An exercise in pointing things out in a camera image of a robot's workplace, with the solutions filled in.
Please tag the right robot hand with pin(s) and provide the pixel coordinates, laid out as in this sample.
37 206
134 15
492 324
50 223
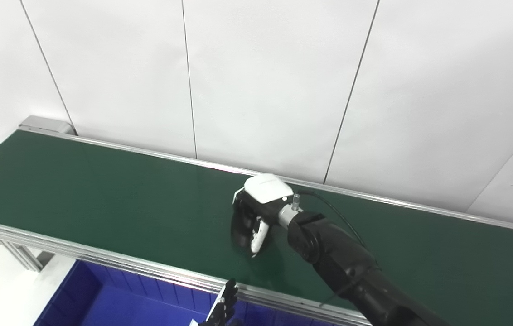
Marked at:
265 190

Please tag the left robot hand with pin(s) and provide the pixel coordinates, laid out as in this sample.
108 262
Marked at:
220 314

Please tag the black round flanged part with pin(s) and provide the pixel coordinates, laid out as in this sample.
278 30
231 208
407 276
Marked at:
240 231

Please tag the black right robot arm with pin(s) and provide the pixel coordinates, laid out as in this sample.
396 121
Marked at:
342 258

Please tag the blue plastic bin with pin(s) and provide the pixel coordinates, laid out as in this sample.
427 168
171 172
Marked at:
116 308

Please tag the green conveyor belt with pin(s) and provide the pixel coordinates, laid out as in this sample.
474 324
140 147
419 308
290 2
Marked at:
102 261
102 190

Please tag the aluminium conveyor leg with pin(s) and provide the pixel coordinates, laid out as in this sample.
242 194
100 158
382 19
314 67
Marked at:
25 256

